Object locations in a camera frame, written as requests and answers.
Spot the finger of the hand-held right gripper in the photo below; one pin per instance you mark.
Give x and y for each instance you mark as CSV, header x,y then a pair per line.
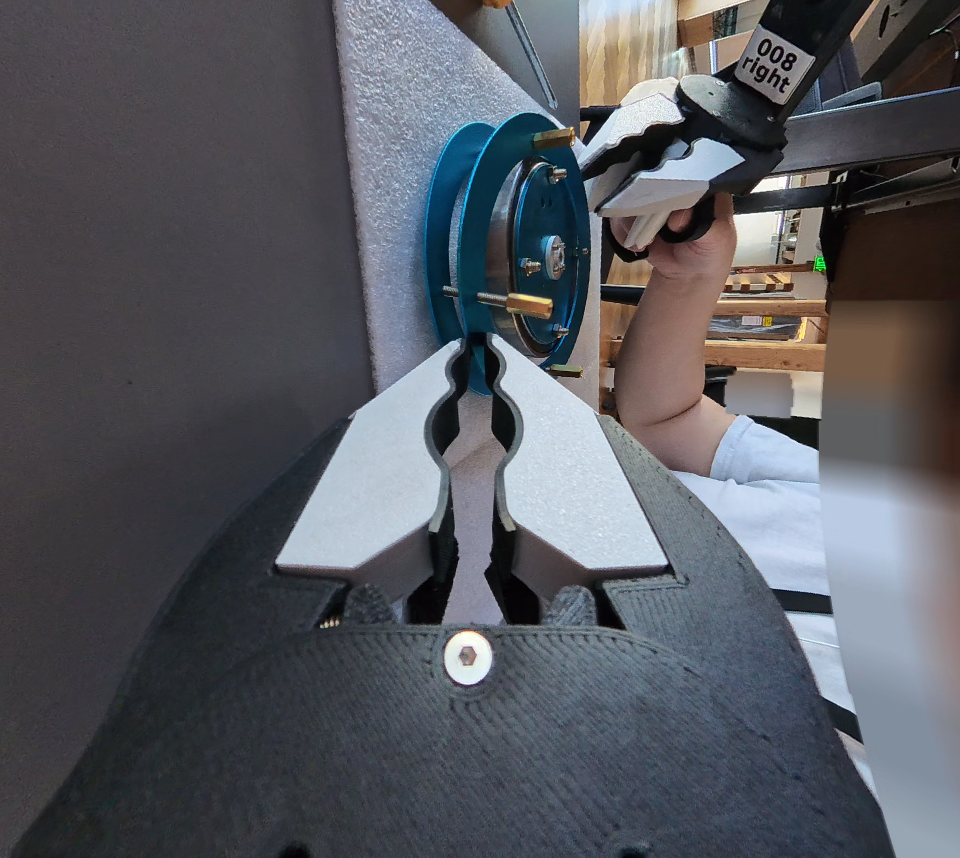
x,y
675,175
638,123

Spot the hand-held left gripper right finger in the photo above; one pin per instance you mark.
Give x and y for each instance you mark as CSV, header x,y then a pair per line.
x,y
578,498

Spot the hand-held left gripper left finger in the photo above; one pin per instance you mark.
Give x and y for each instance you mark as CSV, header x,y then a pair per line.
x,y
368,498

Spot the blue disc with bearing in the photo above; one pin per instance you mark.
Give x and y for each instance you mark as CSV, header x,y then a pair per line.
x,y
540,213

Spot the blue round metal base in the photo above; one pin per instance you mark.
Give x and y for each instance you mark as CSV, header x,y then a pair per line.
x,y
473,198

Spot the brass standoff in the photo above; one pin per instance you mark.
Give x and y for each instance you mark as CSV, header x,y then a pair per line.
x,y
555,138
525,304
566,370

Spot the person's right forearm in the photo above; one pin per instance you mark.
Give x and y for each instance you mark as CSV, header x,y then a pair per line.
x,y
660,363

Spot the dark grey desk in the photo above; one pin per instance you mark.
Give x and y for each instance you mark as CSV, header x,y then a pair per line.
x,y
150,273

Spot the wooden pallet rack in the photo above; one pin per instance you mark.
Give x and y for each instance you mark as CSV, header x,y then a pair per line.
x,y
765,333

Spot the white foam sheet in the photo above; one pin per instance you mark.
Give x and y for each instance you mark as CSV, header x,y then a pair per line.
x,y
405,78

